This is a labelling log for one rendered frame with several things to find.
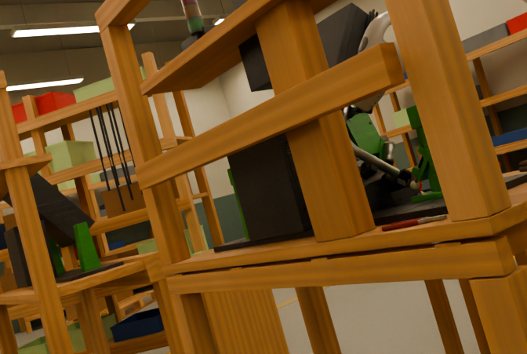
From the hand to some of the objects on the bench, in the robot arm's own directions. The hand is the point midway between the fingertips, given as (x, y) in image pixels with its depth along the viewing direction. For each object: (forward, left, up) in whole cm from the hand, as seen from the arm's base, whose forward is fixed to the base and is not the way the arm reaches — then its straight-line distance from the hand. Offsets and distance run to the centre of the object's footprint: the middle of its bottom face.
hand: (345, 111), depth 184 cm
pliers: (+17, +45, -34) cm, 59 cm away
